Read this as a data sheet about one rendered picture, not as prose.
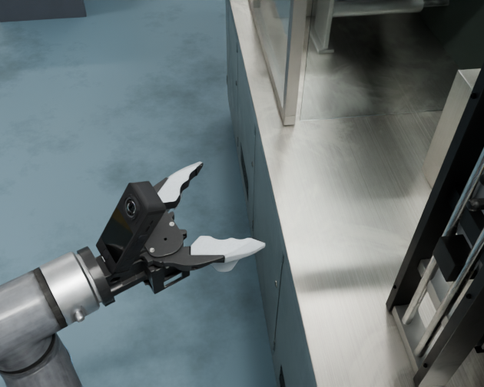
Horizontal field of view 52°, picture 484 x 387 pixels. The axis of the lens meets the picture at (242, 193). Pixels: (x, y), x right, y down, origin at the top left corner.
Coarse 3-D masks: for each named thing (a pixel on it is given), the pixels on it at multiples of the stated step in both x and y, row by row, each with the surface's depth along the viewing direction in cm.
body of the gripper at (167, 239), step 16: (160, 224) 60; (176, 224) 60; (160, 240) 58; (176, 240) 58; (144, 256) 57; (160, 256) 57; (96, 272) 55; (128, 272) 59; (144, 272) 61; (160, 272) 59; (176, 272) 62; (112, 288) 60; (128, 288) 61; (160, 288) 62
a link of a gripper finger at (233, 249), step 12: (204, 240) 59; (216, 240) 59; (228, 240) 59; (240, 240) 60; (252, 240) 60; (192, 252) 58; (204, 252) 58; (216, 252) 58; (228, 252) 58; (240, 252) 59; (252, 252) 60; (216, 264) 62; (228, 264) 62
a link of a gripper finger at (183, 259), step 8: (184, 248) 58; (168, 256) 57; (176, 256) 58; (184, 256) 58; (192, 256) 58; (200, 256) 58; (208, 256) 58; (216, 256) 58; (224, 256) 58; (168, 264) 57; (176, 264) 57; (184, 264) 57; (192, 264) 57; (200, 264) 57; (208, 264) 58
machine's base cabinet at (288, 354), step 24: (240, 72) 185; (240, 96) 193; (240, 120) 202; (240, 144) 212; (240, 168) 222; (264, 192) 147; (264, 216) 152; (264, 240) 157; (264, 264) 163; (264, 288) 169; (288, 288) 118; (264, 312) 178; (288, 312) 122; (288, 336) 125; (288, 360) 129; (288, 384) 133
